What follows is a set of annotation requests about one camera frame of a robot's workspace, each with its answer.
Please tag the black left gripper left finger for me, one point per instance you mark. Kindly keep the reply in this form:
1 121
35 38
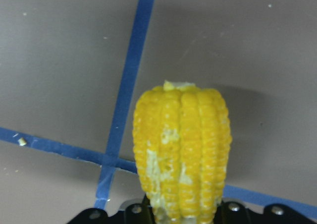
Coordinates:
138 211

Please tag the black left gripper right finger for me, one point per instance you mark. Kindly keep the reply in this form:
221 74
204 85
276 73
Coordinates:
231 212

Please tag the yellow corn cob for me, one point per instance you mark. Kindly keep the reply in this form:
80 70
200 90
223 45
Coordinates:
181 135

